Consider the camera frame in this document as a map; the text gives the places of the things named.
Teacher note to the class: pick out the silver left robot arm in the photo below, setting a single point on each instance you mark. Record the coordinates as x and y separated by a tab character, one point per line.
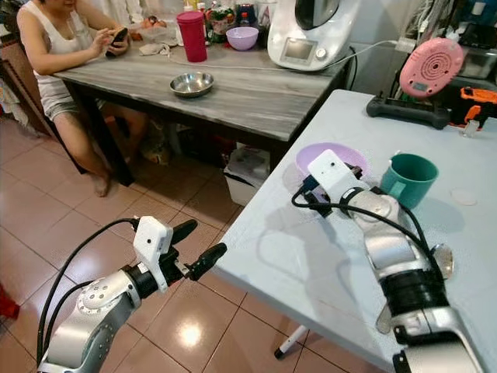
97	311

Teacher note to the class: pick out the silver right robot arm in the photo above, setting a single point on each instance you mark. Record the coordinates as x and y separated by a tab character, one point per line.
388	249

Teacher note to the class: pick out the white storage box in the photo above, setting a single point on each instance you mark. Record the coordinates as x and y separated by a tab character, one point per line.
245	183

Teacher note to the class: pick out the white folding table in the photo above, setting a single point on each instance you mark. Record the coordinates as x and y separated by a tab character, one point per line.
287	256

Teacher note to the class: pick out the teal plastic cup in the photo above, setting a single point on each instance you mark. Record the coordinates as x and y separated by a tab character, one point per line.
411	186

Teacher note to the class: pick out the grey wooden table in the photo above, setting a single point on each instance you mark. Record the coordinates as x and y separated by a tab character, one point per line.
248	97

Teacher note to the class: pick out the black device base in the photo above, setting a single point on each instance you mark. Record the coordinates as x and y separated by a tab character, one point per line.
408	111

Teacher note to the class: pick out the white kitchen cooking machine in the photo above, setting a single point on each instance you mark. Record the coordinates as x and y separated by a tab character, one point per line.
326	47

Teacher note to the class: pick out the stainless steel bowl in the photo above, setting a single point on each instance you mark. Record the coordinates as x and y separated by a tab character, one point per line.
192	84

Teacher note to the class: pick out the round white coaster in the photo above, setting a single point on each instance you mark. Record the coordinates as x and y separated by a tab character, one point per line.
463	196

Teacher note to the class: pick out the small purple bowl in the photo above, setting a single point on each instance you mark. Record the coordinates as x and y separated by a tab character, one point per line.
241	39

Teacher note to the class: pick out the pink round device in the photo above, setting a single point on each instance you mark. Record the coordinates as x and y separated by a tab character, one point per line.
431	66

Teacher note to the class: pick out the red plastic stool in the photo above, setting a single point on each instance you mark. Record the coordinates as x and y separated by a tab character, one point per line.
8	305

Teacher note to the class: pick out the crumpled beige cloth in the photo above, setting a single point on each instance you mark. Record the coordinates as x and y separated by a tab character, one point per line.
154	48

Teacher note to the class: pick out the orange black tool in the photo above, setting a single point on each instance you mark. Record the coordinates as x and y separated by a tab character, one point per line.
477	97

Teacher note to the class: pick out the red plastic tumbler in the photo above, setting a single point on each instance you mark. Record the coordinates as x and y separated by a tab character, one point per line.
192	39

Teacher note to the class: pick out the brown wooden chair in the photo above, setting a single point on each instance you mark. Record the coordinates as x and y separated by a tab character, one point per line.
19	78

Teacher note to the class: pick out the clear food container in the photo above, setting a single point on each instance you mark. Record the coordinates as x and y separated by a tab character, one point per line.
154	27

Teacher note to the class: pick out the black smartphone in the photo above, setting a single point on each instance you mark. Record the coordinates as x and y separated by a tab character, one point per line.
119	34

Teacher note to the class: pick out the seated woman in white top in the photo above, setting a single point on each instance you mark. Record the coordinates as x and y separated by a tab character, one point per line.
50	35

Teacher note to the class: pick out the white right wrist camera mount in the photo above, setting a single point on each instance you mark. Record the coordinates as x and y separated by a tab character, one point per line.
332	172

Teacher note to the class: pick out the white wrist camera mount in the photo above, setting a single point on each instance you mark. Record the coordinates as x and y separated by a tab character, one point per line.
332	172
154	242

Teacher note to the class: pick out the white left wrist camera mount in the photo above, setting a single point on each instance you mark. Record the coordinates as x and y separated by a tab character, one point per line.
154	242

